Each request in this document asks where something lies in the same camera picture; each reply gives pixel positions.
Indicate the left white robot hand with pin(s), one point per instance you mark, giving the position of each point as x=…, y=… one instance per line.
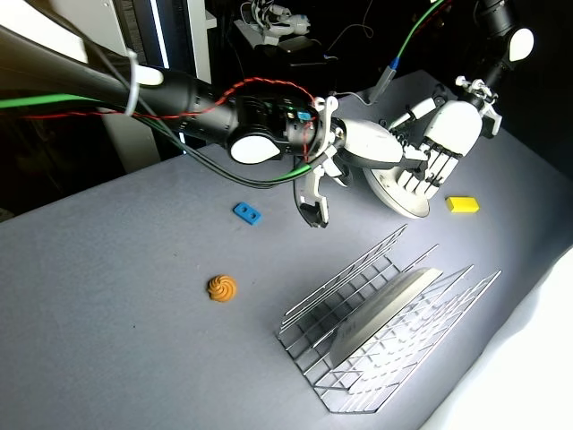
x=456, y=125

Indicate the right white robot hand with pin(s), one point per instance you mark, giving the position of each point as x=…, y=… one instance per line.
x=371, y=143

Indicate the white round plate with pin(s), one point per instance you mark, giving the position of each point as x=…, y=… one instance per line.
x=389, y=188
x=380, y=309

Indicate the white gadget on shelf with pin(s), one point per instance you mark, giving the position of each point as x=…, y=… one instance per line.
x=286, y=24

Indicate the silver adapter bar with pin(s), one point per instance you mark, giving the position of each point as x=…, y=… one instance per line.
x=385, y=83

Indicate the yellow rectangular block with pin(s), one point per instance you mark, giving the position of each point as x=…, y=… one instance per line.
x=463, y=204

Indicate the dark grey box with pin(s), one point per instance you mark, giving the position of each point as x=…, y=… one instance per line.
x=295, y=45

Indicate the blue block with two holes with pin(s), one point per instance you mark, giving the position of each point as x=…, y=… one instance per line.
x=247, y=213

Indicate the orange swirl cookie toy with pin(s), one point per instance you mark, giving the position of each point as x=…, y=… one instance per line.
x=222, y=289

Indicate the white cabinet with lit strip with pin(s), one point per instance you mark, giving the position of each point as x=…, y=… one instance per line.
x=107, y=27

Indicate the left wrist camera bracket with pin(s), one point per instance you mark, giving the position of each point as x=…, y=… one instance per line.
x=492, y=118

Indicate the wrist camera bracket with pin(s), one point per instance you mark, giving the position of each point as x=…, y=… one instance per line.
x=492, y=118
x=309, y=192

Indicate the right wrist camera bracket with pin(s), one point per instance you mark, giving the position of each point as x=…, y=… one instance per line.
x=309, y=192

